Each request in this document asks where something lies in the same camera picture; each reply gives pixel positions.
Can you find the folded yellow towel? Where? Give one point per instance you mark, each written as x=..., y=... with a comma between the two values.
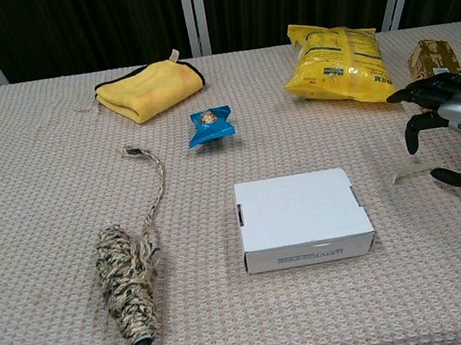
x=149, y=91

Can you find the yellow chip bag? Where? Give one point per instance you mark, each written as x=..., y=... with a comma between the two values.
x=336, y=65

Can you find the spool of camouflage twine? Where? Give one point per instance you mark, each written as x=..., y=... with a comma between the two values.
x=127, y=279

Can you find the gold foil snack pack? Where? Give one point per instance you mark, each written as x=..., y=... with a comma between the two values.
x=432, y=57

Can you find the beige waffle tablecloth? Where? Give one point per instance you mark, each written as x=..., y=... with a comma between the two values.
x=42, y=187

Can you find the blue candy packet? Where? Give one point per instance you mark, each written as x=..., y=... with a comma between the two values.
x=211, y=127

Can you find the white cardboard box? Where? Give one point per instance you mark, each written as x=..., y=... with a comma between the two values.
x=302, y=214

